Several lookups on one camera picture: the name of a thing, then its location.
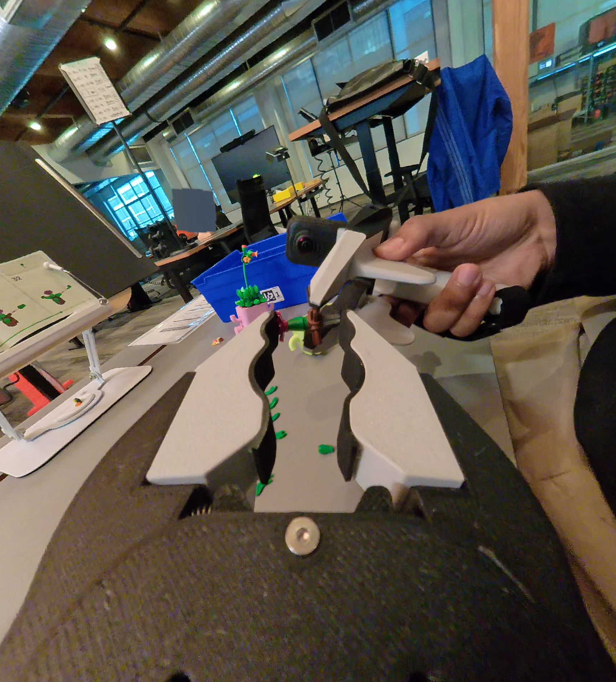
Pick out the wooden top standing desk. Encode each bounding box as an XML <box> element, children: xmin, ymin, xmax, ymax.
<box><xmin>288</xmin><ymin>58</ymin><xmax>443</xmax><ymax>214</ymax></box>

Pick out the hanging white paper sign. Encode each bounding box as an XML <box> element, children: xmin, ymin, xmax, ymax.
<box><xmin>59</xmin><ymin>56</ymin><xmax>132</xmax><ymax>127</ymax></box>

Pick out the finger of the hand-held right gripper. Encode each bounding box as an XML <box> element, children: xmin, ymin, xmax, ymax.
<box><xmin>308</xmin><ymin>228</ymin><xmax>367</xmax><ymax>308</ymax></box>
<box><xmin>318</xmin><ymin>278</ymin><xmax>371</xmax><ymax>355</ymax></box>

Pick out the black office chair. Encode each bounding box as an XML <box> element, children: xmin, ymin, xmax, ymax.
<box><xmin>235</xmin><ymin>176</ymin><xmax>280</xmax><ymax>244</ymax></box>

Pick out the person's right hand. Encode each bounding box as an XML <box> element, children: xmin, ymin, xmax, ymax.
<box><xmin>374</xmin><ymin>189</ymin><xmax>557</xmax><ymax>339</ymax></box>

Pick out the dark grey desktop monitor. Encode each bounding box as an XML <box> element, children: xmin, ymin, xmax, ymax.
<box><xmin>0</xmin><ymin>139</ymin><xmax>161</xmax><ymax>300</ymax></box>

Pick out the blue jacket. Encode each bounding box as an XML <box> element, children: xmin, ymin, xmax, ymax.
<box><xmin>426</xmin><ymin>53</ymin><xmax>514</xmax><ymax>212</ymax></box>

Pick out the blue plastic bin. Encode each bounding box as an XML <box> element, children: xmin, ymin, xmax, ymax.
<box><xmin>191</xmin><ymin>213</ymin><xmax>348</xmax><ymax>323</ymax></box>

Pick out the black bag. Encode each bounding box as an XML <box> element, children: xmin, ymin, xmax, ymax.
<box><xmin>323</xmin><ymin>59</ymin><xmax>432</xmax><ymax>113</ymax></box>

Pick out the long wooden office desk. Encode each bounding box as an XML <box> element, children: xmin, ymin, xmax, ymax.
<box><xmin>153</xmin><ymin>223</ymin><xmax>246</xmax><ymax>302</ymax></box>

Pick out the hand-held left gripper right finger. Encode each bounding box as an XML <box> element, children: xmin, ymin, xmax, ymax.
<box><xmin>336</xmin><ymin>310</ymin><xmax>466</xmax><ymax>507</ymax></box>

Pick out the large black monitor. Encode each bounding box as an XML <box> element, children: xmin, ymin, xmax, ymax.
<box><xmin>210</xmin><ymin>125</ymin><xmax>294</xmax><ymax>204</ymax></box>

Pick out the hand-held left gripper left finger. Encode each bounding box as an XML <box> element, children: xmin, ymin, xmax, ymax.
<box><xmin>145</xmin><ymin>310</ymin><xmax>279</xmax><ymax>504</ymax></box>

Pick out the printed paper sheet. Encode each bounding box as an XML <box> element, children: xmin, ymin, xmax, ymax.
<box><xmin>128</xmin><ymin>294</ymin><xmax>218</xmax><ymax>347</ymax></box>

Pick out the lime green toy pot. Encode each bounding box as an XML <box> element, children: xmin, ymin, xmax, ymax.
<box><xmin>288</xmin><ymin>329</ymin><xmax>319</xmax><ymax>357</ymax></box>

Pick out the wooden post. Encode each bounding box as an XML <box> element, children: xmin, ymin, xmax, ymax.
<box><xmin>491</xmin><ymin>0</ymin><xmax>531</xmax><ymax>196</ymax></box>

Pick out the pink toy pot with plant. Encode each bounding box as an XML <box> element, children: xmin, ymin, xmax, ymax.
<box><xmin>229</xmin><ymin>245</ymin><xmax>275</xmax><ymax>336</ymax></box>

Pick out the scatter of green toy leaves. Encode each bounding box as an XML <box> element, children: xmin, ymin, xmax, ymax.
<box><xmin>255</xmin><ymin>386</ymin><xmax>335</xmax><ymax>497</ymax></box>

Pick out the person's right forearm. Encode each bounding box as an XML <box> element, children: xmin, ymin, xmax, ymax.
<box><xmin>521</xmin><ymin>165</ymin><xmax>616</xmax><ymax>307</ymax></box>

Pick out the orange plastic container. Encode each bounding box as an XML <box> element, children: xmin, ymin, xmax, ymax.
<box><xmin>0</xmin><ymin>365</ymin><xmax>75</xmax><ymax>417</ymax></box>

